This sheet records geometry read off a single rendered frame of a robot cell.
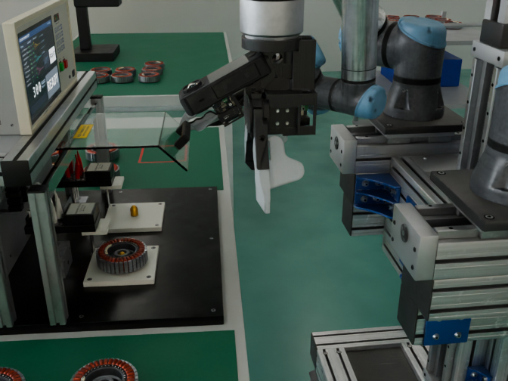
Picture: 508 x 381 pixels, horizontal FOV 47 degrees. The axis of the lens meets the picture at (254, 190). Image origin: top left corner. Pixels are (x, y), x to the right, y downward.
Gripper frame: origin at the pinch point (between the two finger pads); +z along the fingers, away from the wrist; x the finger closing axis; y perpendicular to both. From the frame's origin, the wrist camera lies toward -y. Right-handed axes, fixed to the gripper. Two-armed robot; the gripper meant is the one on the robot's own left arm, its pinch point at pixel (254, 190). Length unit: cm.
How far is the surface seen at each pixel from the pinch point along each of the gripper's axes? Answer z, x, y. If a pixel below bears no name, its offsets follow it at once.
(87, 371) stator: 36.8, 10.7, -27.2
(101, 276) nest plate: 37, 41, -28
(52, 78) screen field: -2, 59, -36
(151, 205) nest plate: 37, 75, -19
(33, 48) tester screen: -11, 48, -37
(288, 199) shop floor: 115, 241, 50
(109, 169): 23, 68, -28
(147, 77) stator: 37, 228, -27
